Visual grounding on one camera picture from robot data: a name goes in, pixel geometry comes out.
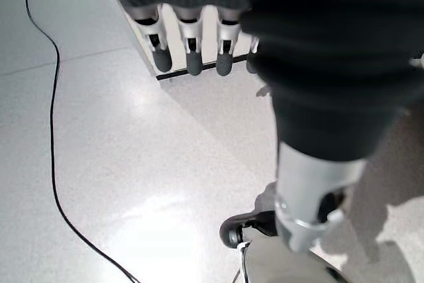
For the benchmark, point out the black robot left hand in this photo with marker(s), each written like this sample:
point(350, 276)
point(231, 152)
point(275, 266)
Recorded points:
point(314, 47)

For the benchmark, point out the grey robot left leg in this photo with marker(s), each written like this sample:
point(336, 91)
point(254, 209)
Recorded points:
point(271, 263)

